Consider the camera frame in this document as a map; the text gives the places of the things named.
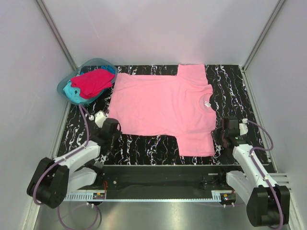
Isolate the pink t shirt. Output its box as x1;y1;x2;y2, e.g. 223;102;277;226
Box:
109;64;216;157

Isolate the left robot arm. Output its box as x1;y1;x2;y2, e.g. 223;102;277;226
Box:
26;118;121;209

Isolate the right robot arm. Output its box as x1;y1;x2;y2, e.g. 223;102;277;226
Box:
213;117;290;230

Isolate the magenta t shirt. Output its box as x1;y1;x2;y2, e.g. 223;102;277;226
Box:
70;69;115;99

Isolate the teal blue t shirt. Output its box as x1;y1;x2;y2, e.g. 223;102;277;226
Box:
63;65;116;105

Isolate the translucent blue plastic basket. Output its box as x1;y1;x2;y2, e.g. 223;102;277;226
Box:
57;58;118;106

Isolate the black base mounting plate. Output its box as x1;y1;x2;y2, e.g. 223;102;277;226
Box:
85;165;242;200

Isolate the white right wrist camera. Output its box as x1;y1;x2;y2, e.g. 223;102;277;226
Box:
239;118;248;136

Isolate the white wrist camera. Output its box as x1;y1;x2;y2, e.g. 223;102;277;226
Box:
89;111;107;128
239;118;248;136

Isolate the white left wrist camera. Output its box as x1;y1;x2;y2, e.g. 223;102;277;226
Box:
89;111;107;128

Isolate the aluminium front rail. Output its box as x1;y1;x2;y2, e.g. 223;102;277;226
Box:
32;172;292;192

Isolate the right aluminium corner post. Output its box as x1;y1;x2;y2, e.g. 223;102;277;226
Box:
242;0;287;71

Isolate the aluminium corner post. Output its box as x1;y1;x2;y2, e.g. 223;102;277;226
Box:
35;0;78;70
242;0;287;71

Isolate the white slotted cable duct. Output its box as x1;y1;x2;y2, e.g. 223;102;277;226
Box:
63;191;106;202

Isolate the left aluminium corner post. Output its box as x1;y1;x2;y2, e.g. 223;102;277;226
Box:
35;0;78;70

